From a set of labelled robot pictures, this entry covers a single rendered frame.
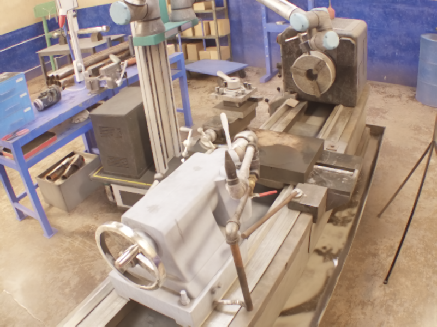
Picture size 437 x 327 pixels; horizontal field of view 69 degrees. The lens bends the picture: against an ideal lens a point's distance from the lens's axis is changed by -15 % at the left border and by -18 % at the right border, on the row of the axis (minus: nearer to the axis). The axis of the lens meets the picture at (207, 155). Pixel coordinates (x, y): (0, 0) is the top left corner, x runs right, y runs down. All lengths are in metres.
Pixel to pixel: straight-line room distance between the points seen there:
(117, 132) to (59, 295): 1.23
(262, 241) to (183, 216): 0.43
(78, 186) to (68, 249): 0.67
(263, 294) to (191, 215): 0.35
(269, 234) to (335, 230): 0.75
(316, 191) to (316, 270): 0.47
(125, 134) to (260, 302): 1.79
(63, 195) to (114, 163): 0.60
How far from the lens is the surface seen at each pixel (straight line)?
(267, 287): 1.19
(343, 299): 2.24
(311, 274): 1.81
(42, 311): 2.50
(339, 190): 1.53
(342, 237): 2.01
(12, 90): 2.82
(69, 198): 3.22
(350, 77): 2.35
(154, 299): 1.08
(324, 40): 1.87
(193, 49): 6.35
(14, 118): 2.87
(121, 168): 2.83
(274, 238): 1.35
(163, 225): 0.94
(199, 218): 1.04
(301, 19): 1.77
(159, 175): 1.20
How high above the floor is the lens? 1.74
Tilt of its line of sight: 29 degrees down
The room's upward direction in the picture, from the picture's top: 7 degrees counter-clockwise
